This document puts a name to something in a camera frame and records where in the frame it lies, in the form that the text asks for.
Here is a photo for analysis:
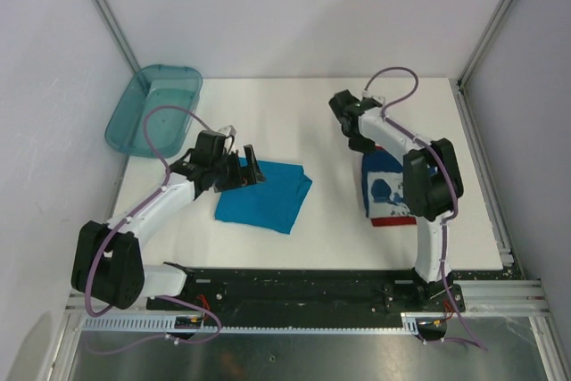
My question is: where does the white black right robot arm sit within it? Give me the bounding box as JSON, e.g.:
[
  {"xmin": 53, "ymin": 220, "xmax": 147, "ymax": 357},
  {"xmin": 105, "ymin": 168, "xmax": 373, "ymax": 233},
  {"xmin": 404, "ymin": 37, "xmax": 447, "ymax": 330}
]
[{"xmin": 328, "ymin": 90, "xmax": 464, "ymax": 311}]

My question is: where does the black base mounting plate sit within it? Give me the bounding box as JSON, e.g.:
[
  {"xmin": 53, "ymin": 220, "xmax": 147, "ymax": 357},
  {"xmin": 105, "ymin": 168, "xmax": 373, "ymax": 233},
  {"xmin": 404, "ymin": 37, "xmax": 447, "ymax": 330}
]
[{"xmin": 174, "ymin": 268, "xmax": 466, "ymax": 312}]

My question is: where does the white slotted cable duct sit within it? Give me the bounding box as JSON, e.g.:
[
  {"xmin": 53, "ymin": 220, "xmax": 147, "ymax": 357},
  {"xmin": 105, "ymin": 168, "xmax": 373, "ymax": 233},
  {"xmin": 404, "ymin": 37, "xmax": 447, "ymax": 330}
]
[{"xmin": 79, "ymin": 312, "xmax": 451, "ymax": 335}]

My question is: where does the teal translucent plastic bin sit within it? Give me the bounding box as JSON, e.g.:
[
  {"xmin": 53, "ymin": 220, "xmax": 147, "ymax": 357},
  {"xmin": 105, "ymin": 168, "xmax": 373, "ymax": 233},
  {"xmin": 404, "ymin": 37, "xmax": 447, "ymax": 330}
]
[{"xmin": 104, "ymin": 64, "xmax": 203, "ymax": 158}]

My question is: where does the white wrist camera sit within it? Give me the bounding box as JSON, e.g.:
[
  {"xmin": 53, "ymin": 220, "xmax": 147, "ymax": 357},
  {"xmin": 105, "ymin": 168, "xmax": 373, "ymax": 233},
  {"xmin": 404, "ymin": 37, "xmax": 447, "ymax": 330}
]
[
  {"xmin": 361, "ymin": 91, "xmax": 385, "ymax": 105},
  {"xmin": 219, "ymin": 125, "xmax": 236, "ymax": 137}
]

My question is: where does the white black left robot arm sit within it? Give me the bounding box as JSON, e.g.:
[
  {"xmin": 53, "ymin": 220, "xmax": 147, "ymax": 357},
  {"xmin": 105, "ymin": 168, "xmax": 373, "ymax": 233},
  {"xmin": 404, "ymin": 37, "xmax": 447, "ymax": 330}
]
[{"xmin": 70, "ymin": 130, "xmax": 265, "ymax": 310}]

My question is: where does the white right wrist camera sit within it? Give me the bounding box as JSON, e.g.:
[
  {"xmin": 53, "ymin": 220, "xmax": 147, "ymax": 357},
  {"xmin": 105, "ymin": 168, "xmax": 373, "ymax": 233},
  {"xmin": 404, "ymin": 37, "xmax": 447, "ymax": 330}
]
[{"xmin": 361, "ymin": 91, "xmax": 385, "ymax": 105}]

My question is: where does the bright blue t-shirt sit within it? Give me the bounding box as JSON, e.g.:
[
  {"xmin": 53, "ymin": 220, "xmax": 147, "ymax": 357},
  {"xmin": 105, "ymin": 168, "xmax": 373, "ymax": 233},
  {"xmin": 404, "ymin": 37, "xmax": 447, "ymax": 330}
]
[{"xmin": 214, "ymin": 161, "xmax": 313, "ymax": 235}]

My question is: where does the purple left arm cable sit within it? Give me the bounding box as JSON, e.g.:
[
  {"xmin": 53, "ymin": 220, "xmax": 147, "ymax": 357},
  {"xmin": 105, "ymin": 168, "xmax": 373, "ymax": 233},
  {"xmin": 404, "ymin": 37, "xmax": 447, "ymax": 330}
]
[{"xmin": 84, "ymin": 105, "xmax": 223, "ymax": 354}]

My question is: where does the navy printed t-shirt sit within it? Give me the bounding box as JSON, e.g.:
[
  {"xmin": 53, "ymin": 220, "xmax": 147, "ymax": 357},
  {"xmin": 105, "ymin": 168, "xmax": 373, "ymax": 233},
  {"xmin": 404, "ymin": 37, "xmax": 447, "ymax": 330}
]
[{"xmin": 359, "ymin": 146, "xmax": 416, "ymax": 220}]

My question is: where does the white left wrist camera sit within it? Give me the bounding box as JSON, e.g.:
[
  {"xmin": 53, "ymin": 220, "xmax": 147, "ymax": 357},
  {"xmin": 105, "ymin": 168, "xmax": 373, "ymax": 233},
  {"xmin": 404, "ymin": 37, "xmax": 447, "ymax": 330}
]
[{"xmin": 219, "ymin": 125, "xmax": 236, "ymax": 137}]

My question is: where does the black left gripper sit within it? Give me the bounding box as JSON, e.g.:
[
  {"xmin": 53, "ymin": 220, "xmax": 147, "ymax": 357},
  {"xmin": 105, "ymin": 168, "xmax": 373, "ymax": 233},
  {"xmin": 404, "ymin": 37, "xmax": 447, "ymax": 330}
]
[{"xmin": 211, "ymin": 145, "xmax": 265, "ymax": 193}]

